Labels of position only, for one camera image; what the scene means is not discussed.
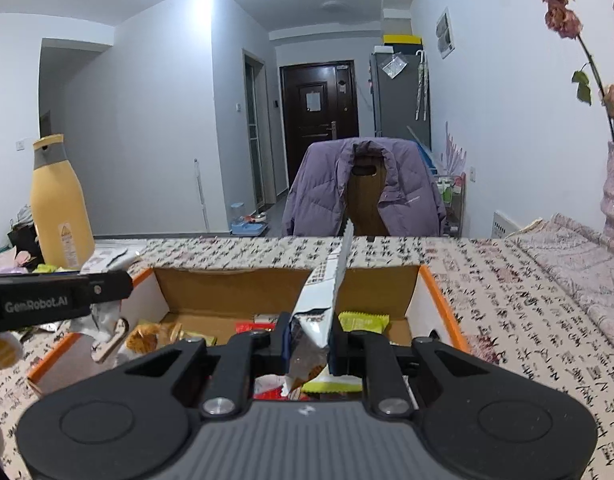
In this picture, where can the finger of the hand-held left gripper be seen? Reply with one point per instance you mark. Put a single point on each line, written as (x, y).
(109, 285)

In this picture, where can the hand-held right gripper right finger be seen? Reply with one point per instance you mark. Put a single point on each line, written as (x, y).
(337, 347)

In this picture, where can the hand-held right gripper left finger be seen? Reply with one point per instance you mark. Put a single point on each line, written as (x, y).
(285, 342)

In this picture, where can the white serrated snack packet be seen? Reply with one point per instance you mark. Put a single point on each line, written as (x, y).
(319, 305)

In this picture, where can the golden cracker packet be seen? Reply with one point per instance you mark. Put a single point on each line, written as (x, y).
(147, 337)

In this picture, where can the orange cardboard box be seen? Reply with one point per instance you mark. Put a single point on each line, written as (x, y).
(212, 290)

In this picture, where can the green white long packet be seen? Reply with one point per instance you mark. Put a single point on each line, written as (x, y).
(337, 385)

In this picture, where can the lime green snack packet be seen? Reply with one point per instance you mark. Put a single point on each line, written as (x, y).
(364, 321)

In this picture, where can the white red snack packet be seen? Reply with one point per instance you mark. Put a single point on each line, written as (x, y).
(269, 387)

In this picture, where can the purple tissue pack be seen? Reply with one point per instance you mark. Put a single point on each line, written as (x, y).
(2, 265)

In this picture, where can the black bag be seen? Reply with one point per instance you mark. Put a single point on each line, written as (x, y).
(22, 240)

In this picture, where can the yellow thermos bottle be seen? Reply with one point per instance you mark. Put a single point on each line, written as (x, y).
(57, 210)

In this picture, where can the blue pet feeder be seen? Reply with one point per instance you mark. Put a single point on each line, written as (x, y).
(247, 225)

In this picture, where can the wooden chair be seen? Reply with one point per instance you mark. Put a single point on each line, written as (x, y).
(367, 205)

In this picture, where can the purple puffer jacket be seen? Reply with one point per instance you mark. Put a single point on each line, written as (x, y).
(317, 195)

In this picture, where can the dark brown entrance door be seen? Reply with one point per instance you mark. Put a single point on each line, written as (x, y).
(312, 160)

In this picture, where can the metal shelf rack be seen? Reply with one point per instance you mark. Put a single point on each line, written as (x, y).
(452, 200)

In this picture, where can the grey side door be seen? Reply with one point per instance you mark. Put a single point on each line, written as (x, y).
(254, 135)

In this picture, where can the grey pink quilt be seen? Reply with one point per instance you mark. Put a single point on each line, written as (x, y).
(562, 260)

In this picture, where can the grey refrigerator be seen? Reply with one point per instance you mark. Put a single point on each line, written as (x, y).
(392, 105)

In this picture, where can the white folded umbrella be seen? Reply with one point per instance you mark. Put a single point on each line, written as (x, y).
(422, 85)

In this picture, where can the clear plastic pouch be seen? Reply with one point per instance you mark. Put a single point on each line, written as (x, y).
(393, 65)

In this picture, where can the yellow black box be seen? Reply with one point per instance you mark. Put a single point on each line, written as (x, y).
(402, 40)

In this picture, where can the round ceiling lamp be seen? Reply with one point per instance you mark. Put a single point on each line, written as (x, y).
(337, 6)

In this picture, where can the dried pink rose bouquet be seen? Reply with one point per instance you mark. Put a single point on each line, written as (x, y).
(562, 17)

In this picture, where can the white wall socket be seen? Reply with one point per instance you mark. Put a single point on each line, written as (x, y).
(472, 174)

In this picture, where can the pink feather wall decoration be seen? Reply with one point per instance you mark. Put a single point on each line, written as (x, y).
(454, 152)

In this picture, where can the wall poster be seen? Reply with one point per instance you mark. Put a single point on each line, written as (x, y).
(445, 32)

